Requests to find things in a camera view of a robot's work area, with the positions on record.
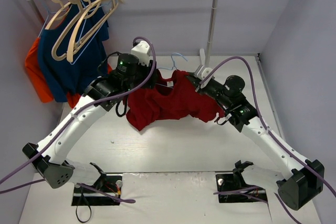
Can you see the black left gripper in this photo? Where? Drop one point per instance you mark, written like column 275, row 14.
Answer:
column 151, row 76

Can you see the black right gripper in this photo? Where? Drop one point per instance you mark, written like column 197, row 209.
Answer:
column 193, row 79

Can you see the red t-shirt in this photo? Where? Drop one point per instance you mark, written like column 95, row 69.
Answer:
column 171, row 99

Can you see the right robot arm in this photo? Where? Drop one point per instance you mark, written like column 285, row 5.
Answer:
column 302, row 178

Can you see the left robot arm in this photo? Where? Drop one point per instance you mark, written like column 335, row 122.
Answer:
column 49, row 156

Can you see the wooden hanger left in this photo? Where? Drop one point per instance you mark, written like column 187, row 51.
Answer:
column 56, row 11

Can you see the orange t-shirt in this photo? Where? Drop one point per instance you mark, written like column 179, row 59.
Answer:
column 62, row 81

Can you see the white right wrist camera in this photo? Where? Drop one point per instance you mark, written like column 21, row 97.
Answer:
column 202, row 72

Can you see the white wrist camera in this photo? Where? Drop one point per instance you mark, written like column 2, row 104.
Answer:
column 142, row 51
column 202, row 72

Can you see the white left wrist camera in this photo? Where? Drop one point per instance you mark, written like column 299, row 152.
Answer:
column 142, row 51

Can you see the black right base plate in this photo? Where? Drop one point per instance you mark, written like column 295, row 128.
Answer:
column 232, row 188

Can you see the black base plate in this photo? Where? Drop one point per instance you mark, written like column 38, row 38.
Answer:
column 232, row 188
column 108, row 183

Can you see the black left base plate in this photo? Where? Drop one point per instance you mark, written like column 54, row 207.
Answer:
column 108, row 183

